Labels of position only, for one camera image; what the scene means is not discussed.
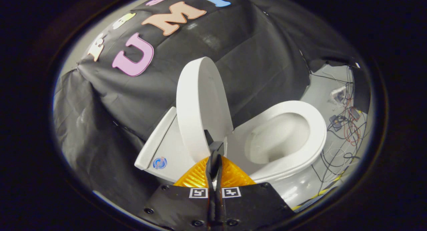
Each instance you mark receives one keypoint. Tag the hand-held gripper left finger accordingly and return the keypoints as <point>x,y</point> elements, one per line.
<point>209,167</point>

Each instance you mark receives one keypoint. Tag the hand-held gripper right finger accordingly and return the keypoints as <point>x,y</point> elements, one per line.
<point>220,167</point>

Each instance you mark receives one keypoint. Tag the white toilet tank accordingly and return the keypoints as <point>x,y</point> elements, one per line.
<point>170,147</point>

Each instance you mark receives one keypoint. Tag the white toilet bowl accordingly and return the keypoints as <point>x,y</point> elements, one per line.
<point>300,187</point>

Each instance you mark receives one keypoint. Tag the white toilet seat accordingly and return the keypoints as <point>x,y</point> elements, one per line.
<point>315,121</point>

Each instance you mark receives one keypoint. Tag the black backdrop cloth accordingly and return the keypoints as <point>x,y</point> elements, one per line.
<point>140,101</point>

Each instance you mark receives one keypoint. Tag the yellow black floor tape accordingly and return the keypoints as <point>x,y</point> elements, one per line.
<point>328,187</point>

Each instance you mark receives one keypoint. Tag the black power adapter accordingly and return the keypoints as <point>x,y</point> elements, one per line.
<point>334,121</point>

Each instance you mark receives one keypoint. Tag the clear plastic bag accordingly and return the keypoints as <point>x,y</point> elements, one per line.
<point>338,92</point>

